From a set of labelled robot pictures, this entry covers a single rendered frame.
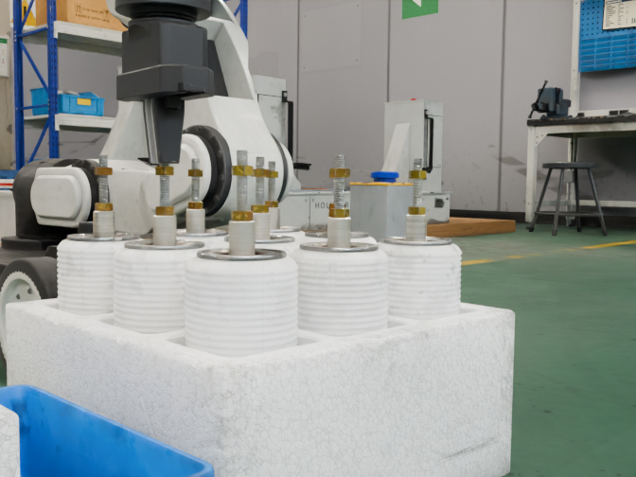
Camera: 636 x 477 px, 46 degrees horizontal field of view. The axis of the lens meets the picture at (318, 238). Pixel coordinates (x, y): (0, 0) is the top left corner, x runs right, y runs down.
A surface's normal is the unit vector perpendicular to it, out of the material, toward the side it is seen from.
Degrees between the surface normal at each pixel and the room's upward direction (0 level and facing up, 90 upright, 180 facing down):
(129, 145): 90
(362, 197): 90
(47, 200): 90
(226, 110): 67
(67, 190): 90
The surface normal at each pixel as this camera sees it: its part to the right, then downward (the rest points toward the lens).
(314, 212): 0.72, 0.06
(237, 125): 0.58, -0.55
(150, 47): -0.77, 0.04
